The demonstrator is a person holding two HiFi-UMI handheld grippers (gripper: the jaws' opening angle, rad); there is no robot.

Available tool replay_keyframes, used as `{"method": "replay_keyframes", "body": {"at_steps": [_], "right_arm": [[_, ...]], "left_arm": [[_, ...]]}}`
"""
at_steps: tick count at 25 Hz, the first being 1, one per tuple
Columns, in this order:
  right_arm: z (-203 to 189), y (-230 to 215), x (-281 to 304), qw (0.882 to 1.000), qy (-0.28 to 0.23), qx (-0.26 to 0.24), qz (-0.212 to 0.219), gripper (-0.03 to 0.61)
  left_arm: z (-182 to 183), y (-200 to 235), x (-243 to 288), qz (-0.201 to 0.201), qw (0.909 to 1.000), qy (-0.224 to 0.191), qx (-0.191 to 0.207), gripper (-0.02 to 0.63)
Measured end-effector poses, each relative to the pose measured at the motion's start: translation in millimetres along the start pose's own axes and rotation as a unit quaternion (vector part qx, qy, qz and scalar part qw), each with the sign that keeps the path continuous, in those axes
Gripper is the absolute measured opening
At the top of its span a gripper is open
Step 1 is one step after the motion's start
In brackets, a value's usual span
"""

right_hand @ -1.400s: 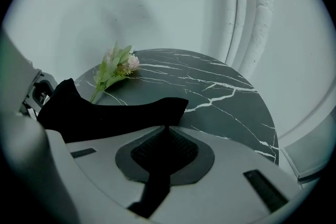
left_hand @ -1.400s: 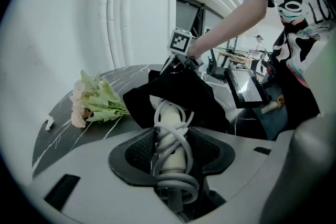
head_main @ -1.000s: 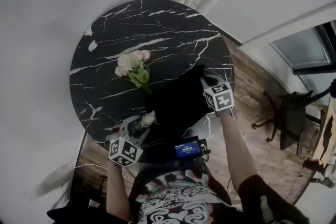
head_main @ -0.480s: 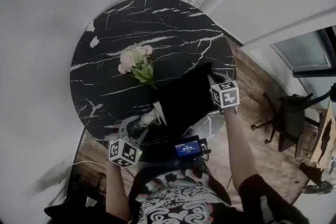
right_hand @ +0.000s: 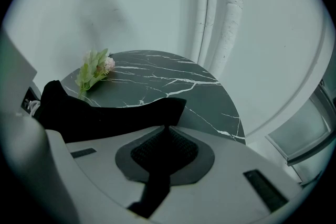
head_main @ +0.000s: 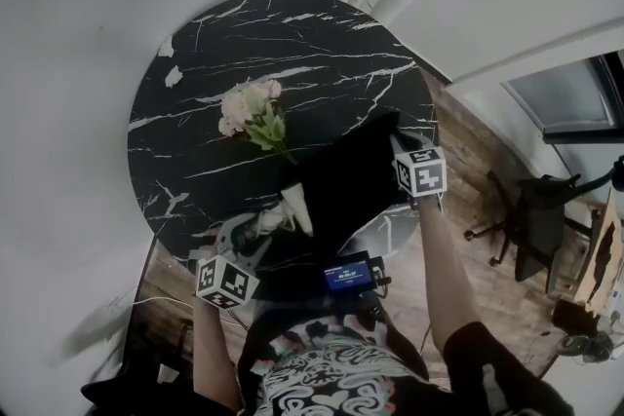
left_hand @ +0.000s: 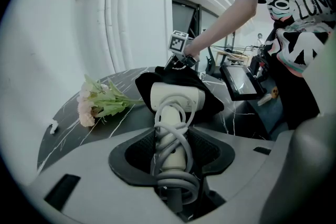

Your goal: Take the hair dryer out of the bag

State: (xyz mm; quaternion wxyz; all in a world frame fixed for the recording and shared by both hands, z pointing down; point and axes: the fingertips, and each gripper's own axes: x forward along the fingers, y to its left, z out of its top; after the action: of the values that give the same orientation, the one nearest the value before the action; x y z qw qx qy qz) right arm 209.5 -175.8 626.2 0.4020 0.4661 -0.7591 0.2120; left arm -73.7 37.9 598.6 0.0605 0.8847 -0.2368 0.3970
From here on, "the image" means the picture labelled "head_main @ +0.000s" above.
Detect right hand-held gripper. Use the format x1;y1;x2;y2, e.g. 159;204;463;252
388;130;449;200

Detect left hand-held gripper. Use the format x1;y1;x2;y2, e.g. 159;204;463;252
187;213;275;312

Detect black cloth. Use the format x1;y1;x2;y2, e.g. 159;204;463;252
280;110;416;255

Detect person's right forearm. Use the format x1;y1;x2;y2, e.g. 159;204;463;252
418;194;483;356

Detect person's left forearm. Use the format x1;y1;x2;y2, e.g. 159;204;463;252
192;296;241;411

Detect chest-mounted screen device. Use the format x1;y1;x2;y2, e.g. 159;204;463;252
322;249;392;294

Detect artificial pink flower bouquet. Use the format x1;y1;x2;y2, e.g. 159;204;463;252
216;78;299;167

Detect black office chair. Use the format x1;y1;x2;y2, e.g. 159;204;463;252
463;170;582;294

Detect frosted glass window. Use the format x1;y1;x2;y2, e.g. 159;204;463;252
501;55;619;136

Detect black patterned shirt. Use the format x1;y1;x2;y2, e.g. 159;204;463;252
238;314;576;416

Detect black seat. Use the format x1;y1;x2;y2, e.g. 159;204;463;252
79;321;197;416

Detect light wooden desk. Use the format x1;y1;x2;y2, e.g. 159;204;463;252
572;187;624;314

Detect small black box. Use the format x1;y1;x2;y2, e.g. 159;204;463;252
552;298;600;333

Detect white floor cable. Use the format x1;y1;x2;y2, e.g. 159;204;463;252
130;297;197;309

